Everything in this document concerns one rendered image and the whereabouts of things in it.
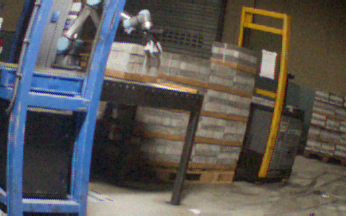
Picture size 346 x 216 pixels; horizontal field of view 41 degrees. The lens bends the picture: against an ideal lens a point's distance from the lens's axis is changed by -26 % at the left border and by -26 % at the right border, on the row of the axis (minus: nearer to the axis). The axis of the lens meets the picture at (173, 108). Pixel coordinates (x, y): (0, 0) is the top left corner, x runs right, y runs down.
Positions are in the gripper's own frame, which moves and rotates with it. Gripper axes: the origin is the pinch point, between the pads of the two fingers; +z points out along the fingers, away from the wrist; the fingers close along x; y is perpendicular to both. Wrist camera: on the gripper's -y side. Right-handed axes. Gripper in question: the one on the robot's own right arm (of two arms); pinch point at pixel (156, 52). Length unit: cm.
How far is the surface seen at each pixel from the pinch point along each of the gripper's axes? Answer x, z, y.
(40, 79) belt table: 138, 34, -9
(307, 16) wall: -754, -241, 24
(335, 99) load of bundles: -593, -16, -7
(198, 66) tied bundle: -116, -17, 31
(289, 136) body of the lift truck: -241, 52, 4
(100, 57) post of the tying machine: 107, 29, -30
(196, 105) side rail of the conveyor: -27.3, 34.6, -3.0
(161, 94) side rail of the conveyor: 15.9, 31.5, -5.0
